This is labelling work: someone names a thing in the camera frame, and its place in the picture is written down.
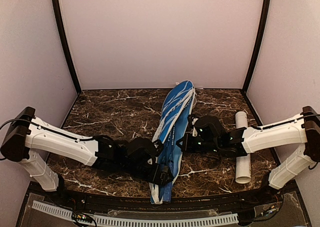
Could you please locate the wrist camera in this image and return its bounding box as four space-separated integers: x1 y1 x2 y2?
151 139 164 157
187 114 199 137

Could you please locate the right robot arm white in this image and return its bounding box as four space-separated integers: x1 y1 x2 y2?
176 106 320 204

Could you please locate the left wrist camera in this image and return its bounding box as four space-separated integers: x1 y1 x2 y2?
151 139 164 157

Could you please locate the black vertical frame post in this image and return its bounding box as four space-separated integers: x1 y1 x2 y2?
51 0 82 95
241 0 271 95

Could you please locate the blue racket bag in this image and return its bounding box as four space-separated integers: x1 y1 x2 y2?
149 80 196 205

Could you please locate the white shuttlecock tube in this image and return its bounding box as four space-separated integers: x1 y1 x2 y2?
235 111 252 185

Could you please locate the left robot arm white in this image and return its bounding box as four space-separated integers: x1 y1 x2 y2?
0 106 174 205

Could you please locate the white cable duct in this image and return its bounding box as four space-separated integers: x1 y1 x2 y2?
31 200 239 227

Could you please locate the small circuit board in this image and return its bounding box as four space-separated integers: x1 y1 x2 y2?
71 211 93 223

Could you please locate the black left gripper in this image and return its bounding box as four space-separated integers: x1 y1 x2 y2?
121 161 174 186

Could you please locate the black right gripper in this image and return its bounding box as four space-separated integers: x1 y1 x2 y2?
176 132 220 154

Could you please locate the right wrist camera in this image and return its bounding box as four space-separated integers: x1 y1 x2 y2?
187 114 199 137

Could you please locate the black vertical frame post right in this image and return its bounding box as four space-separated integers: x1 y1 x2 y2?
241 0 271 95

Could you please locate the black vertical frame post left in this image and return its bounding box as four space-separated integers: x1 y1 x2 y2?
51 0 82 95

